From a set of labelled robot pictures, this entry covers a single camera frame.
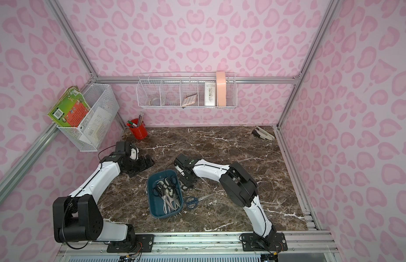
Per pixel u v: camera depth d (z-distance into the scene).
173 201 0.84
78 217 0.42
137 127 1.10
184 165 0.74
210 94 0.93
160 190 0.86
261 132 1.14
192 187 0.90
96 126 0.83
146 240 0.74
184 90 1.07
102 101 0.80
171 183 0.90
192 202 0.86
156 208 0.82
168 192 0.86
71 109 0.72
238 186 0.52
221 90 0.84
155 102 0.96
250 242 0.73
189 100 0.94
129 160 0.72
